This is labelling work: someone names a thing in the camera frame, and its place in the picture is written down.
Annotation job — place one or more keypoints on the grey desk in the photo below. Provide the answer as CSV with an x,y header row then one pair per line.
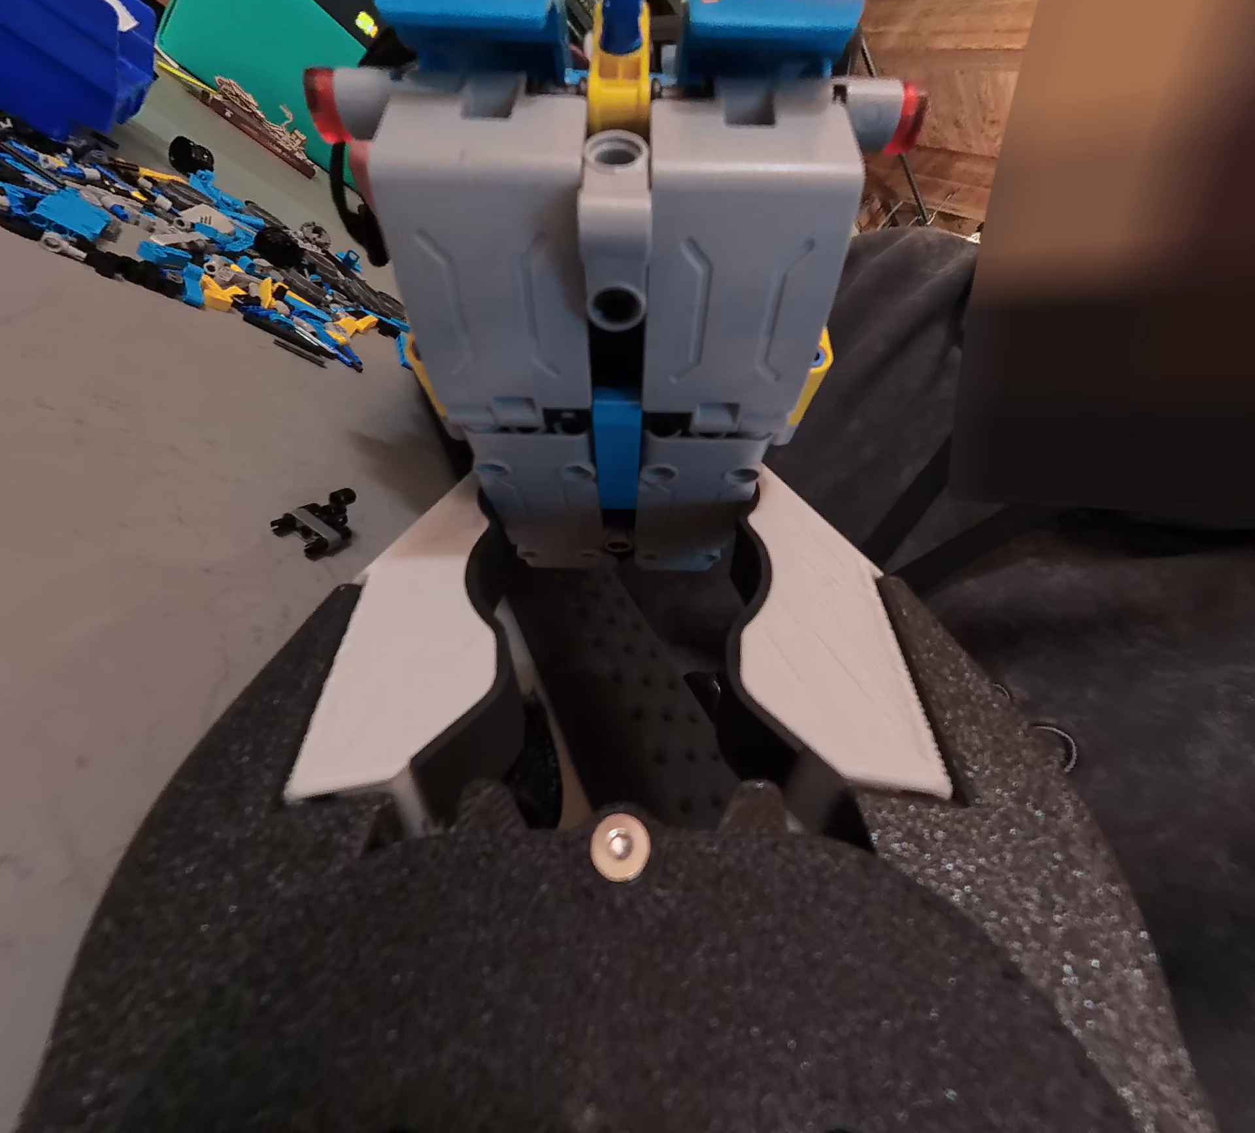
x,y
147,466

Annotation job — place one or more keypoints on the black dotted pad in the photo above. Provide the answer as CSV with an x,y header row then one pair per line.
x,y
637,711

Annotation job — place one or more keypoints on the blue storage bin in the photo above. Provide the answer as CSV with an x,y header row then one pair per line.
x,y
59,25

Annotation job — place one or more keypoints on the grey brick with black pins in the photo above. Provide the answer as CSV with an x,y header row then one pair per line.
x,y
319,523

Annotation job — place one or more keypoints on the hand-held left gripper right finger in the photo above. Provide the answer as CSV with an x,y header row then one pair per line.
x,y
833,662

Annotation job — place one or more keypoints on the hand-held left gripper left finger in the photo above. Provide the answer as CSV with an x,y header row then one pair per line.
x,y
412,662

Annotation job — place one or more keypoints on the blue grey toy robot model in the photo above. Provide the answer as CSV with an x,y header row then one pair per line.
x,y
491,251

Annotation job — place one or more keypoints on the black cross connector piece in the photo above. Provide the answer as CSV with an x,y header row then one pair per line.
x,y
339,498

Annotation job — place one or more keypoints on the brown wooden model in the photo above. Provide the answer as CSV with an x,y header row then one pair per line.
x,y
261,123

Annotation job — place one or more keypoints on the pile of small brick parts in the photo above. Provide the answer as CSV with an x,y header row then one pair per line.
x,y
59,217

